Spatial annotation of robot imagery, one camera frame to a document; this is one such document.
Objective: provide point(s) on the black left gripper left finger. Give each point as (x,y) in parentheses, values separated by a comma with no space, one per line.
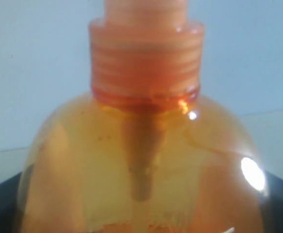
(12,204)

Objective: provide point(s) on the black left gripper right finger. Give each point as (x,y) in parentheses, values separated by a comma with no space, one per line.
(273,207)

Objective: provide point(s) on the orange dish soap pump bottle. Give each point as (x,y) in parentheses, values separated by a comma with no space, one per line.
(143,151)

